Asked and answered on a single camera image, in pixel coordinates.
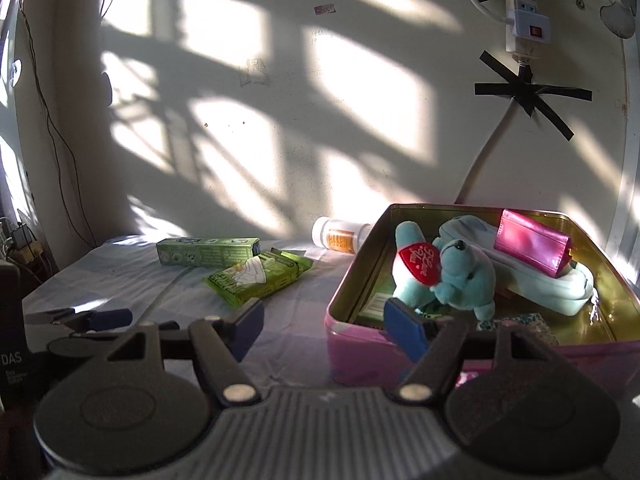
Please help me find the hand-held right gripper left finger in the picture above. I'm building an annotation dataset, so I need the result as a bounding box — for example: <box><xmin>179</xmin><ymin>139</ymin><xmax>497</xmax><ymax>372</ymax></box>
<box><xmin>105</xmin><ymin>297</ymin><xmax>265</xmax><ymax>407</ymax></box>

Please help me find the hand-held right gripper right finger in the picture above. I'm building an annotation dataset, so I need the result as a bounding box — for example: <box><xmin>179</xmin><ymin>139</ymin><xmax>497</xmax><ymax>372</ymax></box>
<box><xmin>384</xmin><ymin>296</ymin><xmax>558</xmax><ymax>404</ymax></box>

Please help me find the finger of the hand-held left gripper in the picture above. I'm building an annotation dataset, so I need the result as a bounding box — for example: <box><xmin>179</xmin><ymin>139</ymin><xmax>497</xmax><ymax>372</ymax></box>
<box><xmin>25</xmin><ymin>307</ymin><xmax>134</xmax><ymax>336</ymax></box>

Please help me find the pink biscuit tin box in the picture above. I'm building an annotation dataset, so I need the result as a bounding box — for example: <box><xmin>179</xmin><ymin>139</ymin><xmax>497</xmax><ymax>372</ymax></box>
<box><xmin>325</xmin><ymin>203</ymin><xmax>640</xmax><ymax>401</ymax></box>

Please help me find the teal plush toy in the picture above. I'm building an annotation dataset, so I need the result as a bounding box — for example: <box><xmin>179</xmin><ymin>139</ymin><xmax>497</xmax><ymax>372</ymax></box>
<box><xmin>391</xmin><ymin>220</ymin><xmax>498</xmax><ymax>322</ymax></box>

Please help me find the small patterned tissue pack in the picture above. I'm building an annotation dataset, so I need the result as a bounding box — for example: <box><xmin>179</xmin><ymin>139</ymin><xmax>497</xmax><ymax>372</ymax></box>
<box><xmin>477</xmin><ymin>311</ymin><xmax>560</xmax><ymax>347</ymax></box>

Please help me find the teal fabric pouch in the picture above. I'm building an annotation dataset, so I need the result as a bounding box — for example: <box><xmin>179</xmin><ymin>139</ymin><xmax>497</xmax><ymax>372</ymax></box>
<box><xmin>432</xmin><ymin>215</ymin><xmax>596</xmax><ymax>317</ymax></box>

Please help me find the magenta leather wallet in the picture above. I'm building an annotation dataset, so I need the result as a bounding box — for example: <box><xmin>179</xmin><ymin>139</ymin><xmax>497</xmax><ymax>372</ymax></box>
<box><xmin>493</xmin><ymin>208</ymin><xmax>572</xmax><ymax>279</ymax></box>

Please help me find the green tissue packet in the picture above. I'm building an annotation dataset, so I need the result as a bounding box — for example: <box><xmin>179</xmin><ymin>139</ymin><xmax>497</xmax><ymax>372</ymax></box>
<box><xmin>207</xmin><ymin>249</ymin><xmax>315</xmax><ymax>308</ymax></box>

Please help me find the green toothpaste box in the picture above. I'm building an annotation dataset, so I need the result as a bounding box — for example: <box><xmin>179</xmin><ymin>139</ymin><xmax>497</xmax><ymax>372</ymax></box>
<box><xmin>156</xmin><ymin>237</ymin><xmax>262</xmax><ymax>267</ymax></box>

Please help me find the white pill bottle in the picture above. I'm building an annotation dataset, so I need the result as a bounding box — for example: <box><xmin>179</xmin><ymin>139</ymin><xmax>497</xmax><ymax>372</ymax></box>
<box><xmin>311</xmin><ymin>216</ymin><xmax>373</xmax><ymax>255</ymax></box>

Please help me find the white power strip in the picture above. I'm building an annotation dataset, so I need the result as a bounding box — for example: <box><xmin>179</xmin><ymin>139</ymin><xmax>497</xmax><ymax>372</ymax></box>
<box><xmin>504</xmin><ymin>0</ymin><xmax>554</xmax><ymax>59</ymax></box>

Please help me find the thick white power cord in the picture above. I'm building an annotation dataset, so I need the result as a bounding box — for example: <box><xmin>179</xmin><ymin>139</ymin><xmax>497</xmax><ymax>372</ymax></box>
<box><xmin>451</xmin><ymin>99</ymin><xmax>517</xmax><ymax>206</ymax></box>

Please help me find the thin black wall wire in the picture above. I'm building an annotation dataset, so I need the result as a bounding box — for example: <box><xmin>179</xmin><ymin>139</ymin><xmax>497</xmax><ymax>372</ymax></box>
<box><xmin>20</xmin><ymin>0</ymin><xmax>98</xmax><ymax>251</ymax></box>

